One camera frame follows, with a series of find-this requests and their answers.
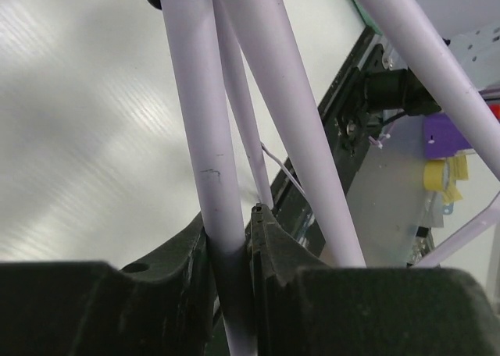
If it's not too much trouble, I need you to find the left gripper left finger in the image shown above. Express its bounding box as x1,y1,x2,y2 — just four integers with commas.
1,217,215,355

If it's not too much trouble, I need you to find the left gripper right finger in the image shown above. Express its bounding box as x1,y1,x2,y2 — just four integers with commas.
248,205,499,355

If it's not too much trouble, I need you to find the silver tripod music stand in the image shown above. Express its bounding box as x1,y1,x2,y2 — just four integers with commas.
136,0,500,356

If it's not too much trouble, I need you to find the green toy microphone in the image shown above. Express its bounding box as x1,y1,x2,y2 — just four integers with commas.
352,0,383,35

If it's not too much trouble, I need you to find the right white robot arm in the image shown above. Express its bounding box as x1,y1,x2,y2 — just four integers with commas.
364,69,441,116

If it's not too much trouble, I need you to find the yellow tape roll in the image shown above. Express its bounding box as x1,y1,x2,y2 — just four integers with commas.
423,158,456,193

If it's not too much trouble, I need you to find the purple plastic box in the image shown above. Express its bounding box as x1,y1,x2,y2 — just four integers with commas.
423,113,472,159

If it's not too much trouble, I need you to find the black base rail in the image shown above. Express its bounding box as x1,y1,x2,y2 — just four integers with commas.
271,27,383,257

